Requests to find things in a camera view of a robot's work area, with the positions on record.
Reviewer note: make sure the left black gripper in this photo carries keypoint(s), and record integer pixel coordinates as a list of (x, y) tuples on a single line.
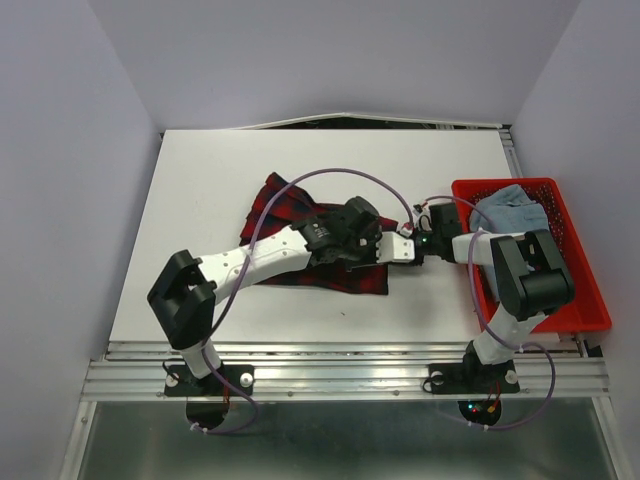
[(373, 235)]

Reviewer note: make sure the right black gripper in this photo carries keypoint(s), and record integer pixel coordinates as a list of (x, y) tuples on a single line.
[(418, 258)]

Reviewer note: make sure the red navy plaid skirt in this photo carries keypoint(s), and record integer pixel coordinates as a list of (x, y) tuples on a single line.
[(296, 204)]

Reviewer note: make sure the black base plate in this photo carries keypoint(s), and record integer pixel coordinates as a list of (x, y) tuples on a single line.
[(458, 379), (181, 383)]

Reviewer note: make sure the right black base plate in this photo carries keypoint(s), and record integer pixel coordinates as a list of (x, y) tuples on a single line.
[(458, 379)]

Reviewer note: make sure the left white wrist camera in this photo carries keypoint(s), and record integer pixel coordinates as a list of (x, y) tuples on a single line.
[(394, 248)]

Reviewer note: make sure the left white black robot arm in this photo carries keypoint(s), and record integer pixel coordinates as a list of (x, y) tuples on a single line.
[(184, 295)]

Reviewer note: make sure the light blue denim skirt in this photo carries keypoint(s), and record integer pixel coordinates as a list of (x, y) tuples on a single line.
[(508, 210)]

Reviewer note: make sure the aluminium right side rail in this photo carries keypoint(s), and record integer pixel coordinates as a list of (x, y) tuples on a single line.
[(510, 151)]

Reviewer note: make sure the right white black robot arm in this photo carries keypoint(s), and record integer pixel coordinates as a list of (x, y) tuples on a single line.
[(530, 281)]

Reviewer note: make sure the dark red dotted skirt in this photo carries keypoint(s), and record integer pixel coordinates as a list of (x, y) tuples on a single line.
[(543, 195)]

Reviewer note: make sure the red plastic bin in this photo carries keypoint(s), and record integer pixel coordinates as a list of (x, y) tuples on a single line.
[(587, 312)]

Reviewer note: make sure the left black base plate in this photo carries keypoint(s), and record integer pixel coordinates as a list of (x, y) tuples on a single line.
[(181, 383)]

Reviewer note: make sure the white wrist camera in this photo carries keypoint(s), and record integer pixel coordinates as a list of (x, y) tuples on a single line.
[(394, 248), (422, 215)]

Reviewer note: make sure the aluminium front rail frame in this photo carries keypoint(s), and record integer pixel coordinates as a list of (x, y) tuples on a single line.
[(130, 371)]

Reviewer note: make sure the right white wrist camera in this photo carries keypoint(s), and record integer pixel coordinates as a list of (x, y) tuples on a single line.
[(422, 215)]

